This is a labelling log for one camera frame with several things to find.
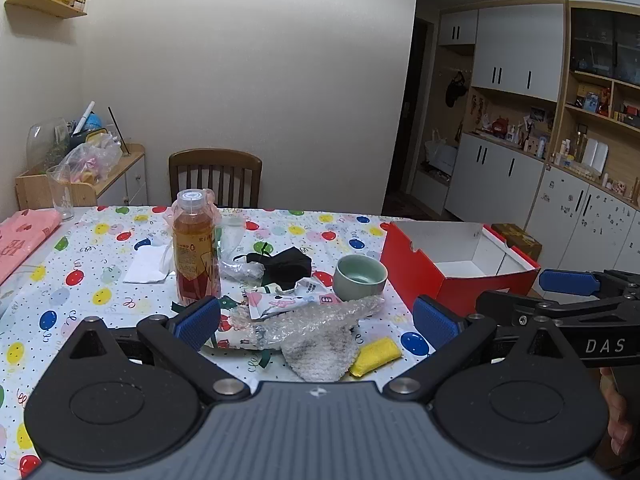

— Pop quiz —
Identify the wooden side cabinet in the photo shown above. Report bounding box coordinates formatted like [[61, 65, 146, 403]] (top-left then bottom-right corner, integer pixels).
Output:
[[15, 144, 148, 211]]

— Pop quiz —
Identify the green ceramic cup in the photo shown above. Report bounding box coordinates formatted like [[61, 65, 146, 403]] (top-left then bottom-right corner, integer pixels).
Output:
[[333, 254, 389, 303]]

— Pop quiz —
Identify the drinking glass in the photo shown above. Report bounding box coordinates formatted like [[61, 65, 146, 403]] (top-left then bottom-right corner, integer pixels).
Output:
[[46, 164, 75, 222]]

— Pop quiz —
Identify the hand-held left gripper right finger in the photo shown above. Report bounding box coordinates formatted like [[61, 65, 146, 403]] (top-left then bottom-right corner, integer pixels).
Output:
[[383, 295, 572, 404]]

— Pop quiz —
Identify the filled clear plastic bag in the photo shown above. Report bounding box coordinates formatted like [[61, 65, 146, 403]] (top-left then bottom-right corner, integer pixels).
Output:
[[60, 132, 123, 183]]

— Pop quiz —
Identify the pink printed cloth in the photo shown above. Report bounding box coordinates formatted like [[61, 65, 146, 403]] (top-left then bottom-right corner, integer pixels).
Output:
[[0, 208, 63, 286]]

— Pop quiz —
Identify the red shoe box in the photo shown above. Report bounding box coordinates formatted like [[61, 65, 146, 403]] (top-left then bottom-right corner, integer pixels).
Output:
[[380, 220, 542, 318]]

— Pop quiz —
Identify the black hanging bag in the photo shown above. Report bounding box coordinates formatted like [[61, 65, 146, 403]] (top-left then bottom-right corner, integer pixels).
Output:
[[445, 72, 469, 108]]

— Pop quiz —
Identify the tea bottle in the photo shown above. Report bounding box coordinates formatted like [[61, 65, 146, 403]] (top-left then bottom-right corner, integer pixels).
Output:
[[172, 189, 222, 306]]

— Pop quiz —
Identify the person's right hand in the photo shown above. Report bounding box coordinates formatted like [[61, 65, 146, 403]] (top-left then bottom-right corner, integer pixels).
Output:
[[599, 366, 633, 457]]

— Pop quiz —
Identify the bubble wrap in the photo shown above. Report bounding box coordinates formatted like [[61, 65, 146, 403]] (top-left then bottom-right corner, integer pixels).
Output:
[[230, 296, 386, 383]]

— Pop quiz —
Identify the clear glass dome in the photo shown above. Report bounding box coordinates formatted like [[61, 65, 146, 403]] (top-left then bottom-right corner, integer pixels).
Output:
[[27, 119, 71, 171]]

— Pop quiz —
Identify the thin black stick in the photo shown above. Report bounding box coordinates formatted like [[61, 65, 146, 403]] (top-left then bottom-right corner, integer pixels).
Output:
[[108, 106, 132, 157]]

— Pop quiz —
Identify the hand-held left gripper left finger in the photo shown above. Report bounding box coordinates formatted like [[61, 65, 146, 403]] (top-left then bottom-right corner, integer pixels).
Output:
[[65, 295, 251, 404]]

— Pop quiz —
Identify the wooden chair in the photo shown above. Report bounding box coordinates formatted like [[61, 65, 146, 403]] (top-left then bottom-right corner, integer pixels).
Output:
[[168, 149, 263, 209]]

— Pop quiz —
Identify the white tissue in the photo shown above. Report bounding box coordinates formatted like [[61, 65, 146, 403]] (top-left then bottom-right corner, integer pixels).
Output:
[[123, 245, 176, 284]]

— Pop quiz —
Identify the white paper roll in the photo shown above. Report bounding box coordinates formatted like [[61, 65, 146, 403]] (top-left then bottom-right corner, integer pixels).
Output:
[[72, 101, 96, 136]]

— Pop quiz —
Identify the clear plastic bag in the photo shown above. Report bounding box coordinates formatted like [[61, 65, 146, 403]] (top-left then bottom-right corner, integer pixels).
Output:
[[215, 215, 266, 281], [60, 132, 123, 183]]

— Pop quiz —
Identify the yellow sponge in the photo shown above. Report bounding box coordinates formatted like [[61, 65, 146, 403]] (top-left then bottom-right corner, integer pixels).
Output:
[[348, 337, 403, 377]]

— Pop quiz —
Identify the cardboard box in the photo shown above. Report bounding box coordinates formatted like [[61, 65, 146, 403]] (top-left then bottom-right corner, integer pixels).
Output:
[[491, 223, 543, 261]]

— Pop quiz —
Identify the balloon print tablecloth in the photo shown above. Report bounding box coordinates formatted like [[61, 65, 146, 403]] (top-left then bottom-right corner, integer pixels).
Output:
[[0, 205, 451, 480]]

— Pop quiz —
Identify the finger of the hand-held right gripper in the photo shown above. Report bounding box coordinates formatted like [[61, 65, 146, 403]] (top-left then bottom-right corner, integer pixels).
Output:
[[539, 269, 603, 296], [475, 290, 601, 331]]

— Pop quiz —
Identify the black face mask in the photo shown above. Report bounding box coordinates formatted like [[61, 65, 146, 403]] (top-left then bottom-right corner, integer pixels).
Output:
[[246, 243, 313, 292]]

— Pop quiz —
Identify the white wooden cabinet unit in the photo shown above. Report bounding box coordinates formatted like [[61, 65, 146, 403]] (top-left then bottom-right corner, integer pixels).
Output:
[[415, 0, 640, 271]]

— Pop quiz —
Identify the white tote bag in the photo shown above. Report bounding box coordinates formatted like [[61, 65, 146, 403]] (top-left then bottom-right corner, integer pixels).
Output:
[[425, 130, 458, 176]]

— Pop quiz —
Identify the white printed pouch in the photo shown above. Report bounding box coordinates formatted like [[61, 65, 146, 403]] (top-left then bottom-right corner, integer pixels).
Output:
[[245, 277, 343, 318]]

